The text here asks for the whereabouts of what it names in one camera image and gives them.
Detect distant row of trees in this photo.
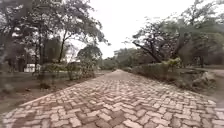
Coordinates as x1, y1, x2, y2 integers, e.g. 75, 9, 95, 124
98, 47, 158, 71

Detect grey dirt verge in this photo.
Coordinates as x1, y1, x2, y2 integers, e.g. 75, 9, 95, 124
186, 68, 224, 109

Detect white building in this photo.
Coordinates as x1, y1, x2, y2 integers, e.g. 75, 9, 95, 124
23, 63, 42, 73

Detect green hedge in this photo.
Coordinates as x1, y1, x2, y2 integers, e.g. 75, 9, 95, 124
121, 61, 214, 91

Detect brown dirt ground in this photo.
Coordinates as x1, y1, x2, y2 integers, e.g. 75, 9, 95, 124
0, 69, 113, 114

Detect large leaning tree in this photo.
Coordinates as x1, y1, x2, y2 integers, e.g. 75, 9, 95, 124
125, 0, 224, 69

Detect green bushes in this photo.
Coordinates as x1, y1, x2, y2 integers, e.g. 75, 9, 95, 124
38, 59, 98, 88

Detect reddish brick paved path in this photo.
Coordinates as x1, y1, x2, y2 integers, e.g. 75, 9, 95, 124
0, 69, 224, 128

